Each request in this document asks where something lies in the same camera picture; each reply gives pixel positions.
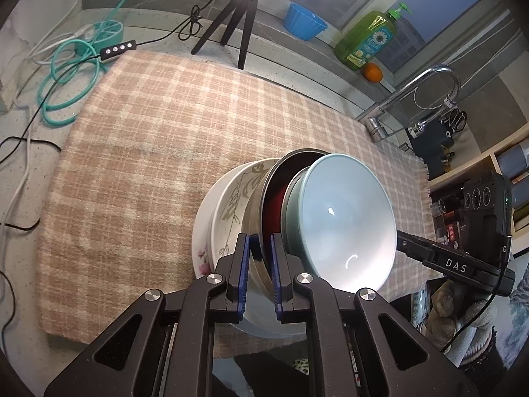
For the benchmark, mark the wooden shelf unit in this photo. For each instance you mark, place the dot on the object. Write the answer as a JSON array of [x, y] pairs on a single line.
[[475, 165]]

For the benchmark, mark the teal round power strip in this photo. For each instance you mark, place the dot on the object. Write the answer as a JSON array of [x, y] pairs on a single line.
[[107, 33]]

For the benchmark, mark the white plate with pink blossoms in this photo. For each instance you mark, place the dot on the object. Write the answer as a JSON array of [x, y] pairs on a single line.
[[200, 252]]

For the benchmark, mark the white plate with leaf print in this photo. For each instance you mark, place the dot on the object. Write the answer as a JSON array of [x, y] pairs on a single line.
[[231, 206]]

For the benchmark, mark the green dish soap bottle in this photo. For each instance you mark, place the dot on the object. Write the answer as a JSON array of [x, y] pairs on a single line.
[[363, 41]]

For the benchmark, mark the black tripod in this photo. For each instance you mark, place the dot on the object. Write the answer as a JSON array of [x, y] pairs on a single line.
[[244, 29]]

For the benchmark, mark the light blue ceramic bowl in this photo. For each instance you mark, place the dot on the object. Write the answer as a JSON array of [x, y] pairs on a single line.
[[347, 223]]

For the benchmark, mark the person's right forearm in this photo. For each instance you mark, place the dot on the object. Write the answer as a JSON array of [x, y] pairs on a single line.
[[475, 339]]

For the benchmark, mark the blue ribbed cup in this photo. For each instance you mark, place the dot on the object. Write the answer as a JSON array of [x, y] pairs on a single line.
[[303, 22]]

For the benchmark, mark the dark utensil holder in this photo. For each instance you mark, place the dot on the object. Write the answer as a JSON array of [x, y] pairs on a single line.
[[434, 144]]

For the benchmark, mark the checked cloth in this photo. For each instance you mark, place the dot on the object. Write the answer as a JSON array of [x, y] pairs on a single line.
[[144, 153]]

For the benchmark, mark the chrome faucet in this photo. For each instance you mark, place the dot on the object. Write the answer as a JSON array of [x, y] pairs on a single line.
[[413, 82]]

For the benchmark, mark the orange fruit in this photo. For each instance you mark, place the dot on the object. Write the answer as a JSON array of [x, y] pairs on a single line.
[[372, 72]]

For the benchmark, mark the black inline remote switch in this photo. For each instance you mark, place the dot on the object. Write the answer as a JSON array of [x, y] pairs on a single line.
[[118, 48]]

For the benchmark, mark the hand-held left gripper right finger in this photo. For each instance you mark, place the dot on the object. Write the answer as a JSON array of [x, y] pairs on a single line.
[[276, 273]]

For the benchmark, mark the window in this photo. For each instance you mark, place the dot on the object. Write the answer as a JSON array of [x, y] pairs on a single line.
[[454, 0]]

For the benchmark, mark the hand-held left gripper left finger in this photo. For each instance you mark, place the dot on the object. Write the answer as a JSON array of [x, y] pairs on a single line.
[[244, 273]]

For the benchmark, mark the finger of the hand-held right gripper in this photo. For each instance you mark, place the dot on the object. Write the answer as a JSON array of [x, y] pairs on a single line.
[[413, 245]]

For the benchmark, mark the large steel bowl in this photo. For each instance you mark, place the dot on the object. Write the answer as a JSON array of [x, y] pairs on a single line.
[[253, 215]]

